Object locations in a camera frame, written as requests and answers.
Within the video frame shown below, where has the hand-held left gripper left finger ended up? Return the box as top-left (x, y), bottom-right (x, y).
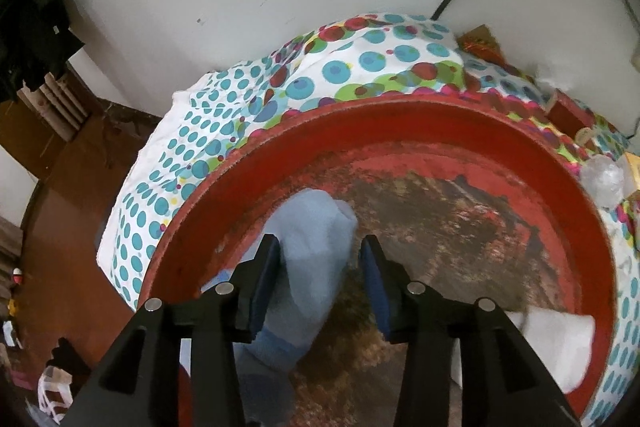
top-left (62, 234), bottom-right (281, 427)

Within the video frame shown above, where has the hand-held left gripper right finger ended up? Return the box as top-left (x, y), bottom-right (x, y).
top-left (359, 234), bottom-right (583, 427)

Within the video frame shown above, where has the light blue sock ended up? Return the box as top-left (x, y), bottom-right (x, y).
top-left (200, 189), bottom-right (359, 427)

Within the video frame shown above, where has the round red tray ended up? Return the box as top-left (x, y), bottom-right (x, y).
top-left (136, 88), bottom-right (617, 427)

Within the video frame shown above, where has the yellow medicine box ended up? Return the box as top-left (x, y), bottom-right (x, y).
top-left (617, 152), bottom-right (640, 202)

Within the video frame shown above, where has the white sock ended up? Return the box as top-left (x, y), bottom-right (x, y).
top-left (452, 309), bottom-right (597, 395)

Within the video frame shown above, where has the dark cloth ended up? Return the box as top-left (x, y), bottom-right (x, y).
top-left (47, 337), bottom-right (93, 383)

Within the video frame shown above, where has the colourful dotted cloth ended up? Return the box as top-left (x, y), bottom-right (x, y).
top-left (96, 12), bottom-right (640, 427)

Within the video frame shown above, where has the white plastic bag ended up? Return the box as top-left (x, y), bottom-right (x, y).
top-left (37, 364), bottom-right (76, 425)

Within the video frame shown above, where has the clear plastic wrapper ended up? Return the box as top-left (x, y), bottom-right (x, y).
top-left (575, 127), bottom-right (628, 210)

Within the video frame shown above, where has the red and beige box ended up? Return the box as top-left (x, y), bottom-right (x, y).
top-left (547, 89), bottom-right (596, 135)

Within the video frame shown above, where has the red snack packet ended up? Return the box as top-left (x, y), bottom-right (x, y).
top-left (459, 24), bottom-right (507, 62)

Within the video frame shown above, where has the dark hanging clothing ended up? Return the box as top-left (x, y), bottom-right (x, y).
top-left (0, 0), bottom-right (83, 102)

